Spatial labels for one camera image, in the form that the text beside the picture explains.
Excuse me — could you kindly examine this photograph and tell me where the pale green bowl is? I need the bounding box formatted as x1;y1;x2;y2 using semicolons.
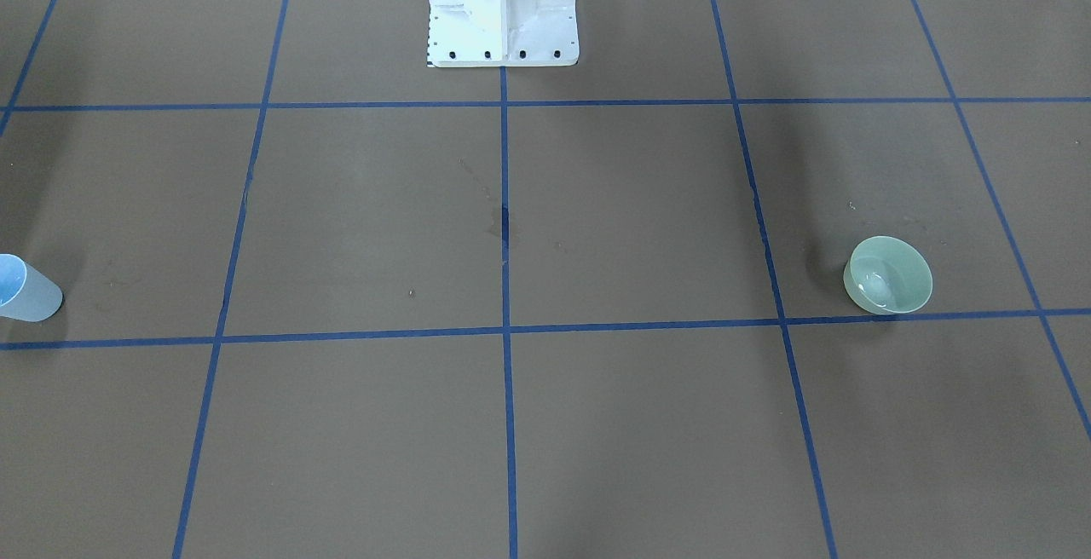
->
842;235;934;316

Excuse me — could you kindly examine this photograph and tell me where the light blue plastic cup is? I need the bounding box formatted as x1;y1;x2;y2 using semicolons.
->
1;255;63;322

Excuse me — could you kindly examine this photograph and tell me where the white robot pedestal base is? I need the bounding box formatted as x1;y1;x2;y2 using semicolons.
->
425;0;580;67

